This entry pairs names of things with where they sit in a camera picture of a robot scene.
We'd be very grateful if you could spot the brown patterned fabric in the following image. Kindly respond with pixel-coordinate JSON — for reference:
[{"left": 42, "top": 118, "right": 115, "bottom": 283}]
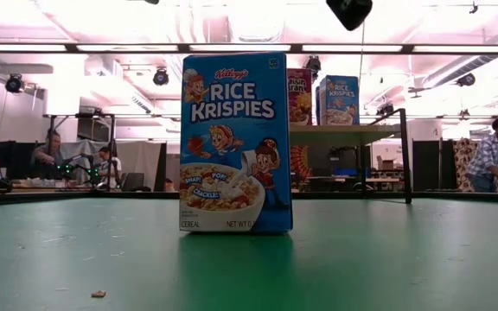
[{"left": 452, "top": 137, "right": 477, "bottom": 193}]

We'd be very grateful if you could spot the orange patterned fabric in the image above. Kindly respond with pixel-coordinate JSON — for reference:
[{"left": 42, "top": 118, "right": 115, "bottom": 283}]
[{"left": 290, "top": 145, "right": 313, "bottom": 181}]

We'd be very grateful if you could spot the black ceiling spotlight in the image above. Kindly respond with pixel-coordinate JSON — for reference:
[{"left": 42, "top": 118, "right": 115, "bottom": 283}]
[
  {"left": 455, "top": 72, "right": 476, "bottom": 87},
  {"left": 152, "top": 68, "right": 170, "bottom": 86},
  {"left": 4, "top": 73, "right": 25, "bottom": 94},
  {"left": 304, "top": 55, "right": 322, "bottom": 73}
]

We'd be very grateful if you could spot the black room divider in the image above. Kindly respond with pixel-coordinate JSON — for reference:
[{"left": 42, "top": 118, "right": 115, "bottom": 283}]
[{"left": 412, "top": 138, "right": 453, "bottom": 191}]

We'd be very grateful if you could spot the black metal rig frame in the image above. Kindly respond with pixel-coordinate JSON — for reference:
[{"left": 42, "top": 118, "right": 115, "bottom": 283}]
[{"left": 0, "top": 41, "right": 498, "bottom": 207}]

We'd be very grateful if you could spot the cardboard box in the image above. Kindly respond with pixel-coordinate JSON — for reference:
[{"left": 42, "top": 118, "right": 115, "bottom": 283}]
[{"left": 376, "top": 155, "right": 397, "bottom": 170}]

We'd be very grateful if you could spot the pink Raisin Bran box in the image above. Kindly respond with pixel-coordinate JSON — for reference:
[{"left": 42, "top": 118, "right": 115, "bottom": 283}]
[{"left": 286, "top": 67, "right": 314, "bottom": 126}]

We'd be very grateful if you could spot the dark monitor row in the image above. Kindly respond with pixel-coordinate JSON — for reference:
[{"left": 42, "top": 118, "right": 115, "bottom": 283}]
[{"left": 0, "top": 140, "right": 38, "bottom": 181}]

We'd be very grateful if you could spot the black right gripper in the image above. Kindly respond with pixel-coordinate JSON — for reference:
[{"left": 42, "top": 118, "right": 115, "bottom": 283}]
[{"left": 325, "top": 0, "right": 374, "bottom": 32}]

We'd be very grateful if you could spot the wooden shelf black frame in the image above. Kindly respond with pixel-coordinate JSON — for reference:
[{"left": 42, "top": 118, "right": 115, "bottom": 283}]
[{"left": 290, "top": 107, "right": 413, "bottom": 205}]

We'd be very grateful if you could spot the green table mat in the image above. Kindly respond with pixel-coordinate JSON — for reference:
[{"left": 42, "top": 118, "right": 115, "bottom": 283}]
[{"left": 0, "top": 196, "right": 498, "bottom": 311}]

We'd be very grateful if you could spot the person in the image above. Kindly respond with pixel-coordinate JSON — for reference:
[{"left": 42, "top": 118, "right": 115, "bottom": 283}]
[
  {"left": 467, "top": 117, "right": 498, "bottom": 194},
  {"left": 30, "top": 128, "right": 67, "bottom": 181},
  {"left": 95, "top": 145, "right": 123, "bottom": 189}
]

